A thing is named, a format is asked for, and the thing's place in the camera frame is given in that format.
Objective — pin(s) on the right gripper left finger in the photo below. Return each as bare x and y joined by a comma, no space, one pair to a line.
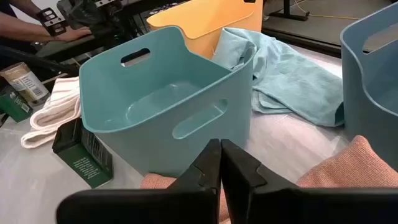
186,205

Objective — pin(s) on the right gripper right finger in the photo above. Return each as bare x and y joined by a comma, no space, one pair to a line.
280,208

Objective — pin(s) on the small black block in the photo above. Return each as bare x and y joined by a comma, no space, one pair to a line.
84,155

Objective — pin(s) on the spice jar with wooden lid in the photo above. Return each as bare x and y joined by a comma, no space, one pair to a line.
25,82

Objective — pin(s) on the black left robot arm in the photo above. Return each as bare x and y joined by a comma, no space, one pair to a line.
93,15

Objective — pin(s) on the person's forearm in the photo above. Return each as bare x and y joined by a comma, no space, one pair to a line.
28,31
25,7

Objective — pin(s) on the salmon pink cloth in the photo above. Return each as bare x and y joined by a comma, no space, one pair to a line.
351,168

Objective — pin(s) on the teal plastic bin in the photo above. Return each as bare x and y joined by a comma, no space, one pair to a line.
149,93

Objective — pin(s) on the light blue cloth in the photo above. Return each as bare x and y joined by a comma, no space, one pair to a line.
295,84

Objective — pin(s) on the blue-grey plastic bin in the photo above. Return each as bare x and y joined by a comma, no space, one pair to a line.
373,93

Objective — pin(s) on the white striped towel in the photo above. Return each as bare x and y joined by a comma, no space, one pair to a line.
59,109

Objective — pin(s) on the yellow plastic bin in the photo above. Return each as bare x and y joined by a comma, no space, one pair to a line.
217,21

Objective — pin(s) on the black metal stand base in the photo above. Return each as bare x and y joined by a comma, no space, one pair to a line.
289,14

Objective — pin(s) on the grey desk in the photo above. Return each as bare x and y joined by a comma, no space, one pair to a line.
62,48

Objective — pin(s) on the person's hand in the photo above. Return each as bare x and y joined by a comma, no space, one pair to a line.
73,33

